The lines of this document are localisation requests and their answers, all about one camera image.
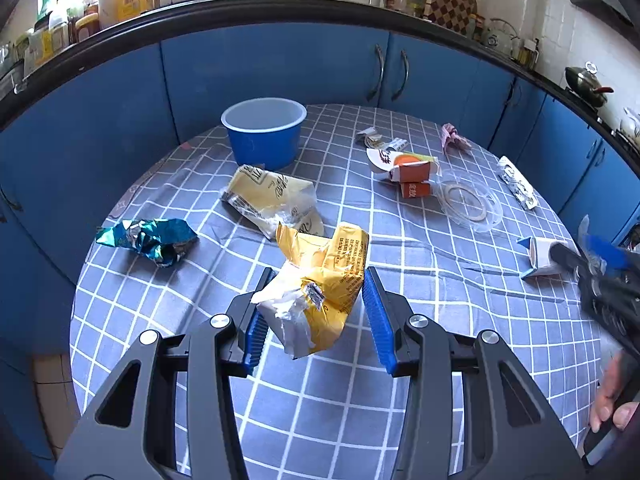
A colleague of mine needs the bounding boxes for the blue kitchen cabinet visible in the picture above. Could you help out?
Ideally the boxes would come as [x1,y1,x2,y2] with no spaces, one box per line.
[0,24,640,461]

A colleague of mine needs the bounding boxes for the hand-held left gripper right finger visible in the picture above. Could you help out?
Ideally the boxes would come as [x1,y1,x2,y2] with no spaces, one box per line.
[362,266,588,480]

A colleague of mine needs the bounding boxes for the pale yellow plastic wrapper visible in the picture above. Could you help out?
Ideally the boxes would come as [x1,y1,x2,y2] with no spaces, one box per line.
[220,164,325,238]

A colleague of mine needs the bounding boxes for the pink striped wrapper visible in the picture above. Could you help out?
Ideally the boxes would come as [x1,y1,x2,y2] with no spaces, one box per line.
[441,123,472,155]

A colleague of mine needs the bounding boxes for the black kitchen countertop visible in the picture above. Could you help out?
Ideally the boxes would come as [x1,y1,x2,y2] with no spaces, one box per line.
[0,0,640,161]

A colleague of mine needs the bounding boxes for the orange and white carton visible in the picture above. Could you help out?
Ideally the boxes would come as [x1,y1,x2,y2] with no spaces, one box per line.
[387,154,442,184]

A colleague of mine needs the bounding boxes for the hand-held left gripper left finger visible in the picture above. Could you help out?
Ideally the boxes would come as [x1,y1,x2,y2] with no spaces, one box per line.
[52,266,278,480]

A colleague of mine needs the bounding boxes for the person's right hand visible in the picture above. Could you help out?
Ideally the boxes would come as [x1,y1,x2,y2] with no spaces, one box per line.
[589,350,640,432]

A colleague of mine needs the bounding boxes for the orange lid jar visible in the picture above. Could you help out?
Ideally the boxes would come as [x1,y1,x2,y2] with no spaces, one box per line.
[75,12,101,43]

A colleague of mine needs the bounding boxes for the clear plastic lid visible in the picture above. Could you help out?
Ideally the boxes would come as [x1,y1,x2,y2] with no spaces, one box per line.
[431,175,503,233]

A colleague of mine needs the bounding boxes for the wok with glass lid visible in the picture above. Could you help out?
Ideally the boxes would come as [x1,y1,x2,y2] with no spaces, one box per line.
[565,62,615,108]

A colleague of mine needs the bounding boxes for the yellow snack bag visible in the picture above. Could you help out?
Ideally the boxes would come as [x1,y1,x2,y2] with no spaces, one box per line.
[250,221,371,360]

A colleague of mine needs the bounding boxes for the pale green kettle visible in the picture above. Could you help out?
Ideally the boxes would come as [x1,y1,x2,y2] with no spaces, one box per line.
[482,19,521,58]

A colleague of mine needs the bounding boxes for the silver pill blister pack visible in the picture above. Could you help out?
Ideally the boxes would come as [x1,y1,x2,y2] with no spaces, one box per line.
[497,156,539,211]

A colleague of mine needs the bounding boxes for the white plastic container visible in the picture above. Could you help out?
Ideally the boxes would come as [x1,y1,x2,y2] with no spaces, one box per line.
[97,0,121,28]

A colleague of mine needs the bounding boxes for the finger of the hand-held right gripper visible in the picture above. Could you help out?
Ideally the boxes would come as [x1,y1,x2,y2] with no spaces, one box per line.
[584,233,630,273]
[549,241,601,286]

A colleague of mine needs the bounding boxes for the round white printed lid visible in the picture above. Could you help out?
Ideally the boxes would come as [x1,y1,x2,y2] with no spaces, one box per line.
[366,146,401,175]

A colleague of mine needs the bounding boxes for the glass oil cruet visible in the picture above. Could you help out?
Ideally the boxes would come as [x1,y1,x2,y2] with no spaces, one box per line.
[520,37,541,68]

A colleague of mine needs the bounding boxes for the teal foil wrapper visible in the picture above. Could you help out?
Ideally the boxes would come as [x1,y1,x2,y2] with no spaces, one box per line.
[96,218,198,268]

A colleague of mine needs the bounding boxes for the white and blue carton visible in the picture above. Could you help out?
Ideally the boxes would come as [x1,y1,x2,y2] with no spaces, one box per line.
[517,236,571,281]

